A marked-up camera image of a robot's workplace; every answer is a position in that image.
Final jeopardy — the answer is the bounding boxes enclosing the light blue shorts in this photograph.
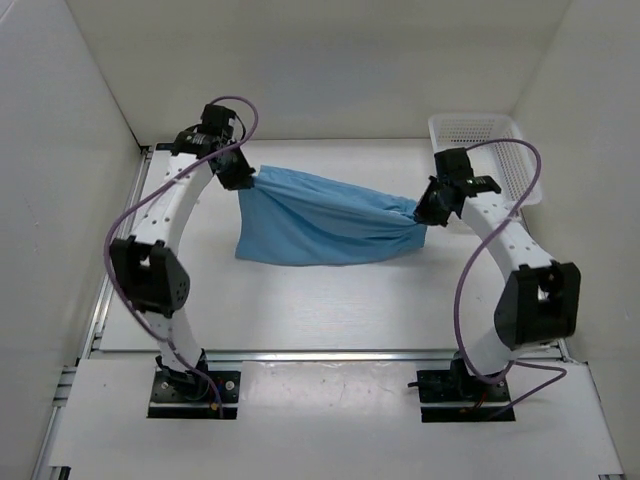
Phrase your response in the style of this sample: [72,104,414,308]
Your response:
[235,165,427,267]

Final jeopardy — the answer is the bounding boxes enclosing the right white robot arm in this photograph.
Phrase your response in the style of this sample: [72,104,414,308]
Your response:
[414,147,581,400]

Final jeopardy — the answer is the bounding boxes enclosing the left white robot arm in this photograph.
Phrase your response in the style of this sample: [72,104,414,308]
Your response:
[103,96,256,400]

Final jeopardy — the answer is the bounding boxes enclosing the white plastic mesh basket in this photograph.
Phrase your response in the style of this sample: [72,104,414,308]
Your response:
[428,113,536,207]

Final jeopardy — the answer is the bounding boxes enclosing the aluminium left rail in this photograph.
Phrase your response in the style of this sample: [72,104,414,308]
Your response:
[78,146,153,361]

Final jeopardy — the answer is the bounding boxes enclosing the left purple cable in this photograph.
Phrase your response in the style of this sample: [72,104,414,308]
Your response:
[103,95,260,419]

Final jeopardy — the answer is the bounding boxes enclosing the aluminium front rail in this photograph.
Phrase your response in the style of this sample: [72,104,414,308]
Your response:
[206,349,456,362]

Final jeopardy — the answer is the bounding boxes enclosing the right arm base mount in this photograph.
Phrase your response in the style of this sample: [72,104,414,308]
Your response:
[407,370,516,424]

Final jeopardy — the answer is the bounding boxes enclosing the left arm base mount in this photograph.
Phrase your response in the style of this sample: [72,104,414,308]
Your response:
[147,355,241,420]

